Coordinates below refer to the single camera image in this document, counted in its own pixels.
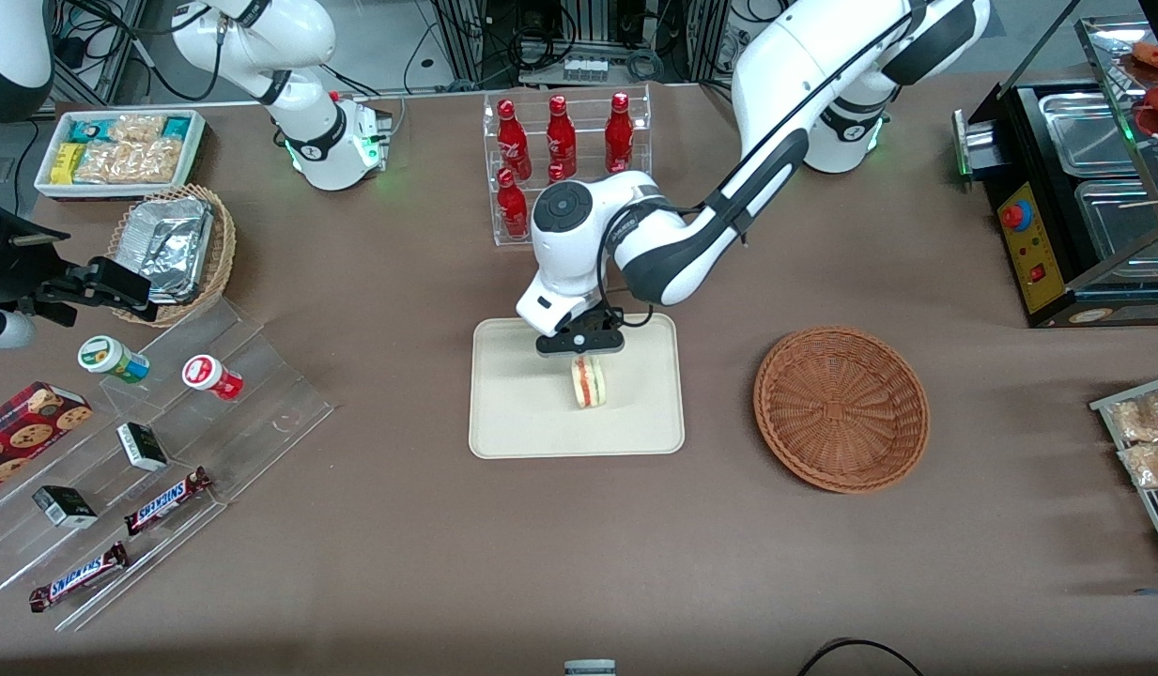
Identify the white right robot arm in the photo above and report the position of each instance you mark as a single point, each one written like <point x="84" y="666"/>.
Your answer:
<point x="301" y="103"/>

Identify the clear acrylic stepped shelf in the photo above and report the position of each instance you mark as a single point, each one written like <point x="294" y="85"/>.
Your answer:
<point x="259" y="404"/>

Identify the triangular sandwich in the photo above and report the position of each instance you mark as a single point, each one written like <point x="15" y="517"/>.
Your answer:
<point x="589" y="387"/>

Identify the beige rectangular serving tray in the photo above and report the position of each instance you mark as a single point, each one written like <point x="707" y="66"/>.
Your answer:
<point x="522" y="413"/>

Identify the white rectangular snack bin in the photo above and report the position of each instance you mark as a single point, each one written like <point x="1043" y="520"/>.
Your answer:
<point x="45" y="178"/>

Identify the clear bag of pastries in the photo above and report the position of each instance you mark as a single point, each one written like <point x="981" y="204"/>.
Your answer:
<point x="1153" y="465"/>
<point x="1142" y="418"/>

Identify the snickers chocolate bar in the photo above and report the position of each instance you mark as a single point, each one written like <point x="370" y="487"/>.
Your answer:
<point x="79" y="576"/>
<point x="165" y="502"/>

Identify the clear acrylic bottle rack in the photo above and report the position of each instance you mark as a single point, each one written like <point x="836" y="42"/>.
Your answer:
<point x="492" y="188"/>

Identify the small clear cracker bag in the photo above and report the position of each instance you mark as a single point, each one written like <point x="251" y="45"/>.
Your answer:
<point x="137" y="128"/>

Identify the teal snack packet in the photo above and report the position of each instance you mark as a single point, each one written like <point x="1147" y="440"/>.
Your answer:
<point x="88" y="130"/>
<point x="177" y="128"/>

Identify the red lid white cup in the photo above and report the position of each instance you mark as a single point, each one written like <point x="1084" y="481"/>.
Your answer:
<point x="208" y="376"/>

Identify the small grey device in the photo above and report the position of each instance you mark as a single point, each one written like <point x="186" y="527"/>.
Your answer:
<point x="590" y="668"/>

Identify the small black carton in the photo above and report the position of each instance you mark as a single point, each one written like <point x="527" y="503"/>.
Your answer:
<point x="143" y="447"/>
<point x="64" y="506"/>

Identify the aluminium foil container stack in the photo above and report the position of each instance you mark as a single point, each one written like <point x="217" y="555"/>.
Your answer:
<point x="173" y="246"/>

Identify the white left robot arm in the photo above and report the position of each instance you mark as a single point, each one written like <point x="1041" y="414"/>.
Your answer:
<point x="795" y="56"/>

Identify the red soda bottle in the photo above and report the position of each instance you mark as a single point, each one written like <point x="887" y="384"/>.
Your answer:
<point x="619" y="131"/>
<point x="513" y="208"/>
<point x="557" y="173"/>
<point x="561" y="136"/>
<point x="513" y="141"/>

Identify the red cookie box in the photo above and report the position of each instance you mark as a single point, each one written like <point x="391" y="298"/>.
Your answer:
<point x="24" y="434"/>

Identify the yellow snack packet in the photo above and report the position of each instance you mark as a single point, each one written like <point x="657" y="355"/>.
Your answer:
<point x="66" y="163"/>

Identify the green lid white cup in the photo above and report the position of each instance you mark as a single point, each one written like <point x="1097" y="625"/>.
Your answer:
<point x="109" y="358"/>

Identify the black hot food display case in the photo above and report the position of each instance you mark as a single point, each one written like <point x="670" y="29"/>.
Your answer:
<point x="1037" y="268"/>

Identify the oval light wicker basket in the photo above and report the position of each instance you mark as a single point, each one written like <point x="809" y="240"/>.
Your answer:
<point x="222" y="253"/>

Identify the large clear cracker bag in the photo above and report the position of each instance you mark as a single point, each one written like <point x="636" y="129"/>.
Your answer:
<point x="132" y="161"/>

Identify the round brown wicker basket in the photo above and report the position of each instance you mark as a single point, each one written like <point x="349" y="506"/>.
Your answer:
<point x="841" y="408"/>

